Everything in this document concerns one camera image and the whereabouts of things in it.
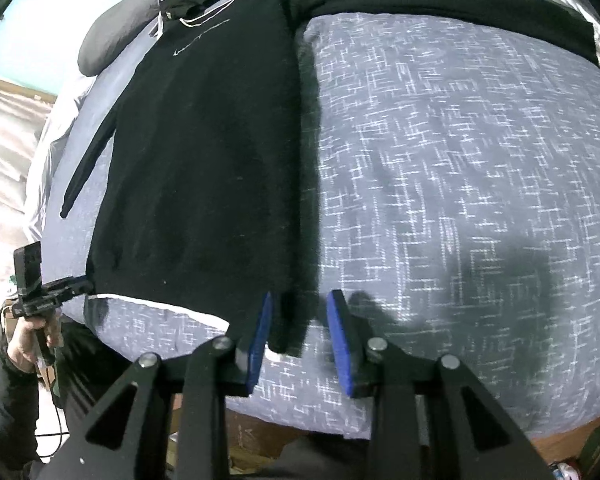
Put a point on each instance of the dark grey long pillow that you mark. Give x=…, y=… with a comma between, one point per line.
x=115, y=30

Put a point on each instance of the light grey quilt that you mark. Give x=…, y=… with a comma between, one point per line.
x=55, y=150

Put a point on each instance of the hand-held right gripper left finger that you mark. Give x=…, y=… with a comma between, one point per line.
x=260, y=340

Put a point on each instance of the person's left hand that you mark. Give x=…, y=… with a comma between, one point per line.
x=25, y=345

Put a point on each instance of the wooden strip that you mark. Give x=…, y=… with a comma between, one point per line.
x=25, y=91

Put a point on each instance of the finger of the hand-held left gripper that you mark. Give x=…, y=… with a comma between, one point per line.
x=75, y=287

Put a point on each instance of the black sweater with white trim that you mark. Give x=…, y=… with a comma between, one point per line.
x=205, y=160

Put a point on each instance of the person's left forearm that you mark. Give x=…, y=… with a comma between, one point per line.
x=10, y=410

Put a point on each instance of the blue patterned bed cover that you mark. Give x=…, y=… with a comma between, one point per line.
x=455, y=185

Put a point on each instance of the folded black white garment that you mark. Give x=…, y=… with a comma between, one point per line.
x=598, y=42

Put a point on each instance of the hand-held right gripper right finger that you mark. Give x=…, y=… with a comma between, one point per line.
x=340, y=340

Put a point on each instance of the cream curtain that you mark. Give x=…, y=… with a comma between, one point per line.
x=5, y=170

